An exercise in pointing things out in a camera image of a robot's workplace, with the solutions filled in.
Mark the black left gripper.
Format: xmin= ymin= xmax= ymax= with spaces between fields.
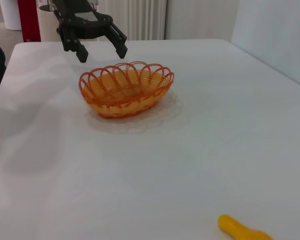
xmin=49 ymin=0 xmax=129 ymax=64

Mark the orange woven plastic basket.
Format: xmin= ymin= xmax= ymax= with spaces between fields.
xmin=79 ymin=60 xmax=175 ymax=120

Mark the yellow banana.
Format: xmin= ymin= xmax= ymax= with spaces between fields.
xmin=217 ymin=214 xmax=275 ymax=240

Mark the beige round stand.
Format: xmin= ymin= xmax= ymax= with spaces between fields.
xmin=38 ymin=3 xmax=63 ymax=42

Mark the white ribbed radiator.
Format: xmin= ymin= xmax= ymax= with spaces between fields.
xmin=107 ymin=0 xmax=167 ymax=41

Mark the red pillar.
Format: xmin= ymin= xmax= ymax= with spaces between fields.
xmin=17 ymin=0 xmax=42 ymax=43

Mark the white cylinder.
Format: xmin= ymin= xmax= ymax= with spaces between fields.
xmin=0 ymin=0 xmax=23 ymax=31

